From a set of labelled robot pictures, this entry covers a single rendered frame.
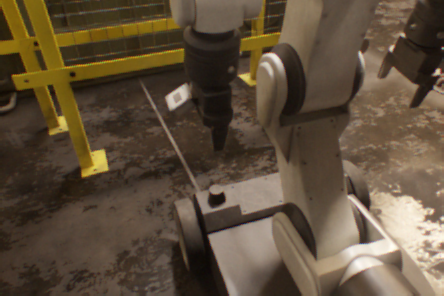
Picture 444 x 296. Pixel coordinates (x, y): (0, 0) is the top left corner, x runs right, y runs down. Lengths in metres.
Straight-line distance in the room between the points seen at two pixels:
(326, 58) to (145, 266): 0.80
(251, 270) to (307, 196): 0.25
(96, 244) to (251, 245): 0.53
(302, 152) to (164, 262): 0.59
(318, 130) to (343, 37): 0.21
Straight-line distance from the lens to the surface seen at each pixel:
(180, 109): 0.59
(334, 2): 0.58
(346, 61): 0.66
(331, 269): 0.71
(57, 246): 1.26
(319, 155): 0.74
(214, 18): 0.48
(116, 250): 1.18
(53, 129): 1.82
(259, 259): 0.91
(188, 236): 0.95
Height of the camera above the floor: 0.91
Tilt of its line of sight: 34 degrees down
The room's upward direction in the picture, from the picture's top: 1 degrees counter-clockwise
